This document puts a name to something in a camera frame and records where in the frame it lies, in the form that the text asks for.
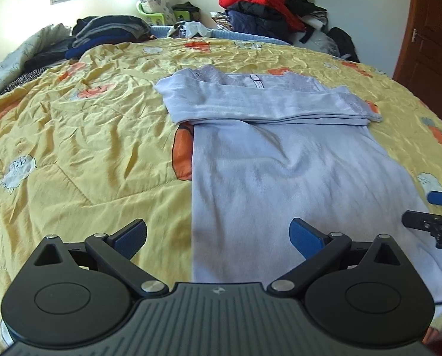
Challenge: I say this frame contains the black backpack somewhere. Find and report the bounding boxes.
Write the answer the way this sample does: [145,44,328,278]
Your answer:
[326,27,361,63]

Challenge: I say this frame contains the white plastic bag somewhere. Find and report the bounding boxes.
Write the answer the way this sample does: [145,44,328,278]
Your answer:
[168,21,211,39]

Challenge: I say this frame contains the grey quilted blanket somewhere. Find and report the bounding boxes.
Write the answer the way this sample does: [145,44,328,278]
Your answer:
[0,23,74,105]

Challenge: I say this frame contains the stack of dark folded clothes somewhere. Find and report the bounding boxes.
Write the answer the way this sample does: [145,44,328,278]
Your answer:
[65,15,152,60]

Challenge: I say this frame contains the brown wooden door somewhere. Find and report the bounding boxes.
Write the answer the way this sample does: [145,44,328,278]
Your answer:
[393,0,442,127]

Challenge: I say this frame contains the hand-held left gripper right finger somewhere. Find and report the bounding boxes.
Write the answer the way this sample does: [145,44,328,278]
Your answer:
[267,218,409,299]

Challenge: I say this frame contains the yellow printed quilt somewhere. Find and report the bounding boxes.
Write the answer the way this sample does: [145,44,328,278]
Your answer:
[0,37,442,344]

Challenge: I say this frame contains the green plastic stool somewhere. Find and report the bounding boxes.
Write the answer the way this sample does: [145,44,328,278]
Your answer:
[136,1,189,26]

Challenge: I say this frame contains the black white striped cloth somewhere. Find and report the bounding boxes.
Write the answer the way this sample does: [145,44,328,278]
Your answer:
[5,67,48,90]

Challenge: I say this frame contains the navy puffer jacket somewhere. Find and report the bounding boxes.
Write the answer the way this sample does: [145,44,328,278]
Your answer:
[228,9,293,44]

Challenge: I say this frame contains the dark green bag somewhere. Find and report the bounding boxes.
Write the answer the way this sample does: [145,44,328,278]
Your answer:
[171,2,201,22]

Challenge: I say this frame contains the lavender long-sleeve shirt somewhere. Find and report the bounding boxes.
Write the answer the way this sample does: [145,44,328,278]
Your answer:
[154,64,442,302]

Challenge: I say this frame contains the checkered cloth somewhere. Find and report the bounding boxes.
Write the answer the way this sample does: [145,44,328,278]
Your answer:
[209,11,231,31]

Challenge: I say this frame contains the metal door handle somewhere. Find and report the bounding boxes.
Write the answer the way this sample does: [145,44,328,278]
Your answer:
[411,28,435,44]

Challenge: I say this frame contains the clear plastic bag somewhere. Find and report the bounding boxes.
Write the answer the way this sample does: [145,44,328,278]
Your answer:
[298,30,341,58]

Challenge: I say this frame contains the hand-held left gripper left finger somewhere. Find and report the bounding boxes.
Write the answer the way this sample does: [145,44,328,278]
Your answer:
[34,220,170,298]

